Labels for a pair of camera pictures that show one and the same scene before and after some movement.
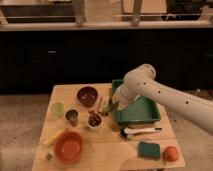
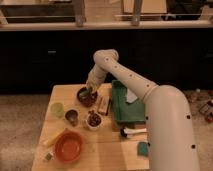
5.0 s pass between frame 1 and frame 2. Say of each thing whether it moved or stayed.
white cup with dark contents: stayed
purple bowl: stayed
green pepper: moved
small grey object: stayed
